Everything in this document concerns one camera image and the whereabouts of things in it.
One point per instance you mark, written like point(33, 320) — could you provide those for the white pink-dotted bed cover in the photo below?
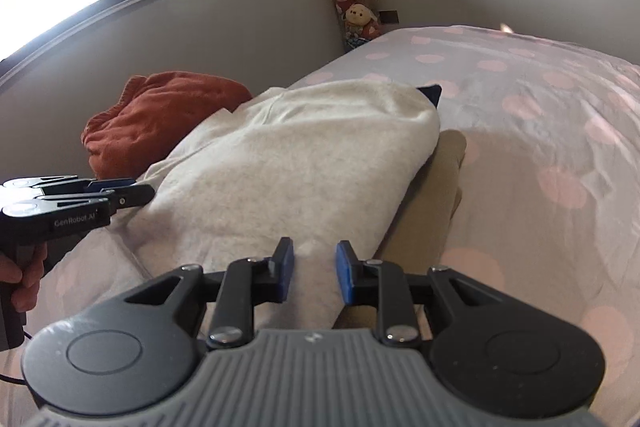
point(540, 147)

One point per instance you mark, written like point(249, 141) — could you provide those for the khaki folded garment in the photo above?
point(430, 207)

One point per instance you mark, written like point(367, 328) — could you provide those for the person's left hand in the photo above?
point(31, 284)

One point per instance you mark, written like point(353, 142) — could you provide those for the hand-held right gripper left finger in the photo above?
point(282, 272)

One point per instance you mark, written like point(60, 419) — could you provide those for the cream printed sweatshirt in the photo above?
point(300, 167)

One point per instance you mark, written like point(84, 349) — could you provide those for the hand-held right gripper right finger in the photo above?
point(346, 274)

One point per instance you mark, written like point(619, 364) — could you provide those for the rust orange garment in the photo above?
point(160, 122)

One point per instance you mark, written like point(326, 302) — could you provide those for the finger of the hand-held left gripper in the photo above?
point(112, 183)
point(132, 197)

